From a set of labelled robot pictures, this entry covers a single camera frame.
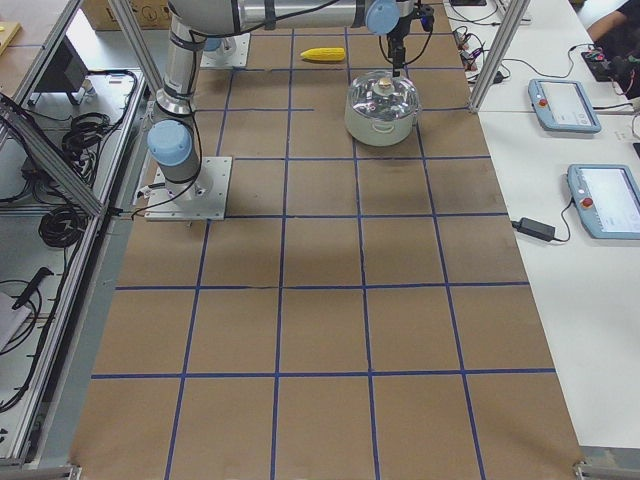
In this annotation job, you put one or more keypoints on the upper teach pendant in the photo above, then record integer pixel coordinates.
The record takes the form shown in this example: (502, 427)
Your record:
(563, 106)

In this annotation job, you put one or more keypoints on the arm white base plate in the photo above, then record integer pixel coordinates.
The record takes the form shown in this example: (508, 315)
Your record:
(205, 200)
(226, 53)

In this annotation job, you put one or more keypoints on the yellow corn cob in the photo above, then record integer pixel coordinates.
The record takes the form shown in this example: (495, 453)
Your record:
(324, 55)

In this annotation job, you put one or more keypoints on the aluminium frame post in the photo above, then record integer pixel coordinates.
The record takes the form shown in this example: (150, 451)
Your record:
(500, 44)

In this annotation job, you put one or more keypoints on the teach pendant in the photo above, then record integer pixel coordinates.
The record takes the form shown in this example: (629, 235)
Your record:
(606, 199)
(563, 106)

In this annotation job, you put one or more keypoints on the lower teach pendant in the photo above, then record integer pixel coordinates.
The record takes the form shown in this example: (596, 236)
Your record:
(606, 199)

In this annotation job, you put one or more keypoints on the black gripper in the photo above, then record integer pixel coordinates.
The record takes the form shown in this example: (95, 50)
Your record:
(397, 35)

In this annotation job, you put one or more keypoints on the glass pot lid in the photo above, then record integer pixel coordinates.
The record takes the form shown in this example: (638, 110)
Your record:
(378, 95)

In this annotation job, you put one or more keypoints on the black power brick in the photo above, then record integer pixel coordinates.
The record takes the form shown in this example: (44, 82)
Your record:
(534, 229)

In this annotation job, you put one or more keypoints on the aluminium frame rail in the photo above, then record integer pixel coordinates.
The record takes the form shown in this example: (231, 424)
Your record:
(48, 157)

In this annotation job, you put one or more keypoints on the pale green cooking pot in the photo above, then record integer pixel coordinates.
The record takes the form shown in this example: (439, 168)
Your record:
(377, 132)

